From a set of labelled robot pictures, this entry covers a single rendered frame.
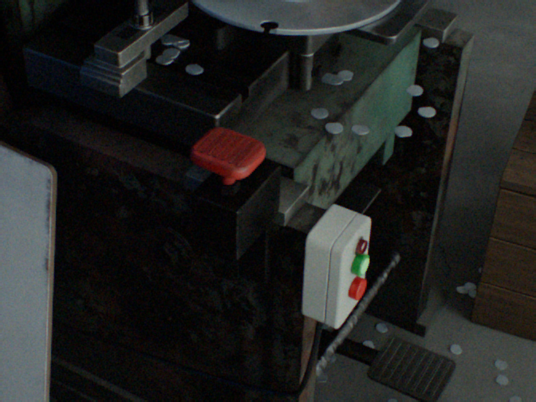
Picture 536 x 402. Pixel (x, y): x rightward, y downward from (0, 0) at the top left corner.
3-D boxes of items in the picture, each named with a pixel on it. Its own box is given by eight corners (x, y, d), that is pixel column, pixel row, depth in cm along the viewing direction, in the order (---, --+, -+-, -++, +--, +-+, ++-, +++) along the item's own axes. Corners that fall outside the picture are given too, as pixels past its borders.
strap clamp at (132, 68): (196, 37, 132) (194, -34, 125) (120, 98, 121) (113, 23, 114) (159, 25, 134) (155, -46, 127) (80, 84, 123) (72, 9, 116)
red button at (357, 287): (365, 291, 122) (368, 274, 120) (356, 305, 120) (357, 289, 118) (356, 287, 122) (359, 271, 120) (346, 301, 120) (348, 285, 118)
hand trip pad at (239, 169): (269, 198, 110) (270, 142, 105) (241, 228, 106) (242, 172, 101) (215, 176, 113) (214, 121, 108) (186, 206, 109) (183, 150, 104)
